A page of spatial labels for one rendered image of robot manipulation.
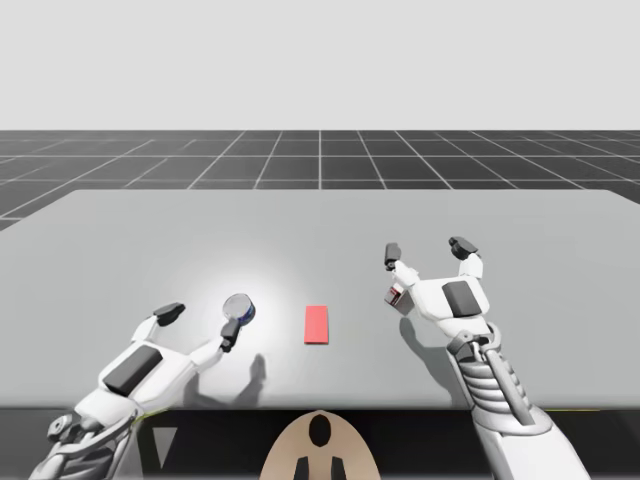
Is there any tan robot part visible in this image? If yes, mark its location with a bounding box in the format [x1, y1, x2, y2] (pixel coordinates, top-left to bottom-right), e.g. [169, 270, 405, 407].
[259, 409, 382, 480]

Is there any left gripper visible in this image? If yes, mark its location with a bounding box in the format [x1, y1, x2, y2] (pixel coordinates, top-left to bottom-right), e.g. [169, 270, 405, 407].
[74, 302, 242, 426]

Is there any pink pad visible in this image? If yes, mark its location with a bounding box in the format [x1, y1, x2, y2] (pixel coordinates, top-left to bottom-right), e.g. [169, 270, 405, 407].
[303, 305, 330, 345]

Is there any blue can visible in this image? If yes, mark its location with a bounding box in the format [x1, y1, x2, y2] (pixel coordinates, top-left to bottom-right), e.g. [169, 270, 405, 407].
[222, 293, 257, 326]

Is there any red and white carton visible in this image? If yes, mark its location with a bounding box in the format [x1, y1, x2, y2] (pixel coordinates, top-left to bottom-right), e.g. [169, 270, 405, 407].
[383, 283, 410, 317]

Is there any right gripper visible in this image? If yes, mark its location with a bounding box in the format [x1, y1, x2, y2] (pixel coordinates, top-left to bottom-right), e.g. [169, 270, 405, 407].
[383, 236, 491, 334]

